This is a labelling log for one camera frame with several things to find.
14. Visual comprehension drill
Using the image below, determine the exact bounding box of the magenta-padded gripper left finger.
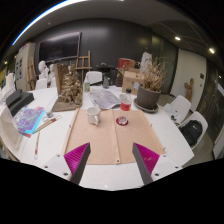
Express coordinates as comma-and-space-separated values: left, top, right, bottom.
41, 142, 92, 185

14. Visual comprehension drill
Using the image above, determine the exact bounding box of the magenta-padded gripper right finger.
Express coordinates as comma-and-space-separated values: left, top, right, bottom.
131, 142, 183, 186

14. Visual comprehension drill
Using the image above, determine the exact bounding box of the clear red-label drink bottle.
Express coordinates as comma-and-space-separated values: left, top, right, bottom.
118, 88, 133, 126

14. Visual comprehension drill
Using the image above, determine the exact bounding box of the light wooden drawing board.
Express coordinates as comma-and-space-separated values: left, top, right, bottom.
62, 108, 167, 165

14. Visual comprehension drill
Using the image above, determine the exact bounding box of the thin paintbrush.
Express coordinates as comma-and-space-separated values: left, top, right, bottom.
34, 130, 41, 160
33, 114, 63, 134

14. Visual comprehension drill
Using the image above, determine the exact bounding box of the white ceramic mug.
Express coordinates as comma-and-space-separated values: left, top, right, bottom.
86, 105, 102, 126

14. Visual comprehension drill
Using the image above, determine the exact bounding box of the flat round red coaster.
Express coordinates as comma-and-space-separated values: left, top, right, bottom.
115, 116, 130, 127

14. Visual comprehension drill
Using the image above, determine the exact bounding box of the grey plant saucer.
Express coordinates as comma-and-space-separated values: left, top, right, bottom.
133, 97, 160, 114

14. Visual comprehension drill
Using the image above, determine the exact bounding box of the black backpack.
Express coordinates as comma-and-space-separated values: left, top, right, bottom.
178, 119, 204, 148

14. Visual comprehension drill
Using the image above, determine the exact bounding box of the stack of papers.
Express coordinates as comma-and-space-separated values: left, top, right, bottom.
164, 103, 179, 122

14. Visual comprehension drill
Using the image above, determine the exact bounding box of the colourful printed book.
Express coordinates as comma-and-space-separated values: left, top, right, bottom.
14, 106, 46, 138

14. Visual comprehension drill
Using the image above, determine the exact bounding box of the dried plant in grey pot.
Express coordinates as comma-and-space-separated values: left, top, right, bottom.
135, 58, 167, 111

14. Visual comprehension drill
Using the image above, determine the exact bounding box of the white shell chair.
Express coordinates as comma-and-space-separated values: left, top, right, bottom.
163, 94, 192, 125
84, 70, 103, 86
178, 110, 209, 151

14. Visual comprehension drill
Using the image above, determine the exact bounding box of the open newspaper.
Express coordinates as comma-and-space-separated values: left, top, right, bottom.
88, 89, 122, 110

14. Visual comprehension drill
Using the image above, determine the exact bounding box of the golden relief sculpture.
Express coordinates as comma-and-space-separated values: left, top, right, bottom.
51, 63, 84, 113

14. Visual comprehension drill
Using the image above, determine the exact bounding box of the white bottle with green label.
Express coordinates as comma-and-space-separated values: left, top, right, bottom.
83, 75, 91, 93

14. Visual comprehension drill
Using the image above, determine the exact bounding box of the brown cardboard box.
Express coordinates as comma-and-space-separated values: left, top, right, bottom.
121, 70, 145, 96

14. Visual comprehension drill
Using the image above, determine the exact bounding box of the black box stack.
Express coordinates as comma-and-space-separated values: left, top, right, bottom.
5, 89, 35, 118

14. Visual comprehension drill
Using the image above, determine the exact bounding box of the wooden figure sculpture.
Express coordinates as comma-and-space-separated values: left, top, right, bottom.
183, 78, 195, 103

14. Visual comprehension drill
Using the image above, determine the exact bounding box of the grey spray bottle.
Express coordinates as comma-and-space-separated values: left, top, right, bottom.
102, 74, 111, 90

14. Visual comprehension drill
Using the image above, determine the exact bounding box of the white plaster bust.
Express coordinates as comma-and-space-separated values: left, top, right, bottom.
49, 63, 56, 81
37, 60, 50, 80

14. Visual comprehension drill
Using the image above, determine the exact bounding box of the wooden easel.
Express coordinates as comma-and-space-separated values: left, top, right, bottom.
74, 50, 93, 84

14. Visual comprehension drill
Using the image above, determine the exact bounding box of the white plaster statue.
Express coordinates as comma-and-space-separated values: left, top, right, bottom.
139, 51, 154, 74

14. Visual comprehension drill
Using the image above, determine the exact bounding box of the red box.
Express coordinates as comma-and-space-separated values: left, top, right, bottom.
117, 57, 137, 71

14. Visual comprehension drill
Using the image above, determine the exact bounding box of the white cabinet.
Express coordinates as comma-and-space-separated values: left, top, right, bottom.
14, 42, 37, 91

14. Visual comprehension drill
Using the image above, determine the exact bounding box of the black wall screen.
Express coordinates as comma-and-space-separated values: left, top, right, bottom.
38, 31, 82, 64

